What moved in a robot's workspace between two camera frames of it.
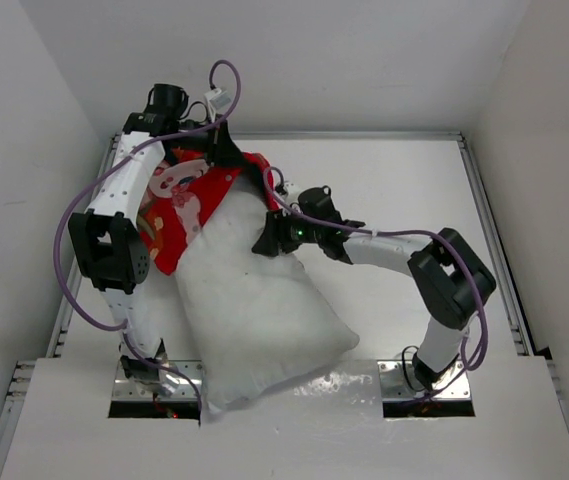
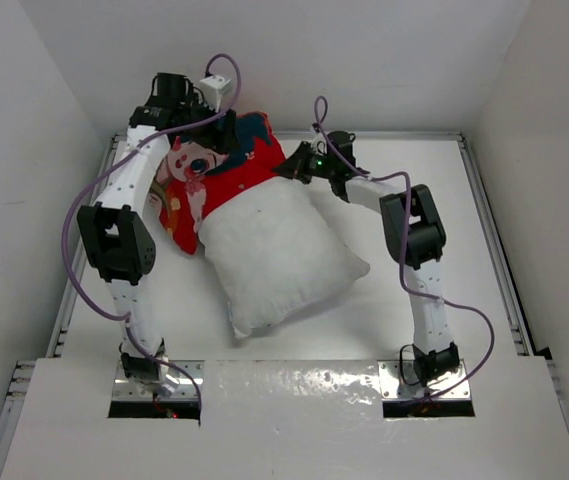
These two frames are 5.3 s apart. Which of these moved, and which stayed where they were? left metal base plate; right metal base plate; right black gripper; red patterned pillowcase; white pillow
Moved: right black gripper; red patterned pillowcase; white pillow
Stayed: right metal base plate; left metal base plate
